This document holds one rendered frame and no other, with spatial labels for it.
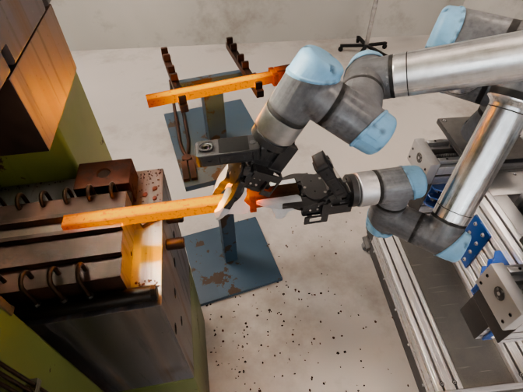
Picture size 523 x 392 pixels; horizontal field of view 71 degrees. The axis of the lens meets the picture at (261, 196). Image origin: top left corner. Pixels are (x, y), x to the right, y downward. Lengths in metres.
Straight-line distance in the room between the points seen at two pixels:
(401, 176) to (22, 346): 0.74
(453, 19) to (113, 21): 3.19
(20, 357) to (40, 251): 0.19
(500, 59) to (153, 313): 0.72
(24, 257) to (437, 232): 0.82
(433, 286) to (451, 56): 1.16
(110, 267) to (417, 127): 2.41
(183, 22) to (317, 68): 3.12
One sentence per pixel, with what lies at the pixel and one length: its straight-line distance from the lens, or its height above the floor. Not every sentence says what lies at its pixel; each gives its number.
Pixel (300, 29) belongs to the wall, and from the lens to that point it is 3.72.
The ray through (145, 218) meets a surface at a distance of 0.74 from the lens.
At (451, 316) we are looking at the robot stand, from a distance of 1.64.
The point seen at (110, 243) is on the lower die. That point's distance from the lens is 0.74.
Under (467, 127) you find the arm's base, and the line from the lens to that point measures 1.34.
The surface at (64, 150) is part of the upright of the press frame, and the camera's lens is 0.97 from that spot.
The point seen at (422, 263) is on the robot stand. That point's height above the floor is 0.21.
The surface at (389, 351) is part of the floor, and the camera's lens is 1.73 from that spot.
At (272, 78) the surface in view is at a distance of 1.06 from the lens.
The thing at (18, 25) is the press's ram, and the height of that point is 1.39.
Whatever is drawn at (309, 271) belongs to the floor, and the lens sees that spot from 1.82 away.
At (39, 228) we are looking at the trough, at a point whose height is 0.99.
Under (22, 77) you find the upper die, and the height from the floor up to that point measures 1.35.
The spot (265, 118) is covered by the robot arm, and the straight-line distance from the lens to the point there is 0.60.
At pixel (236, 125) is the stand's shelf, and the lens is 1.32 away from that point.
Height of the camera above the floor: 1.55
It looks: 48 degrees down
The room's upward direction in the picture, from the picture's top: straight up
